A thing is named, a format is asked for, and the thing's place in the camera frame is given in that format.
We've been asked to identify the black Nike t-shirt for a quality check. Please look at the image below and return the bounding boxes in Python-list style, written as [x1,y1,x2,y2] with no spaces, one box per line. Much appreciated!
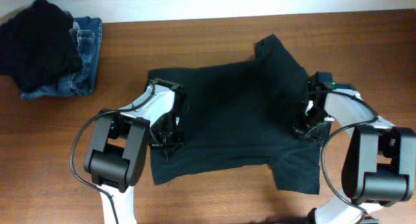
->
[148,35,329,195]

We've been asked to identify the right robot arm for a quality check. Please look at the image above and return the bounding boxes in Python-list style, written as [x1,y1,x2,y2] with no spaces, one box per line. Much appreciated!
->
[292,72,415,224]

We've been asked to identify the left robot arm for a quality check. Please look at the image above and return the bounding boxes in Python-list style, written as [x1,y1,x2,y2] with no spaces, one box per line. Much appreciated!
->
[84,79,186,223]

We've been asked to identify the folded blue jeans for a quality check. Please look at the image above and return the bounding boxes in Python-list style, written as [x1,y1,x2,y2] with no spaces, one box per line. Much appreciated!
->
[20,16,103,100]

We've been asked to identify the black folded garment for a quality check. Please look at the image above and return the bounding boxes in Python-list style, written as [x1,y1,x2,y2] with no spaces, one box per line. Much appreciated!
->
[1,0,83,92]

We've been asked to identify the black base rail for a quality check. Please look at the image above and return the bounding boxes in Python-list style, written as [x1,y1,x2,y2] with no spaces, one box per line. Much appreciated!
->
[306,208,380,224]

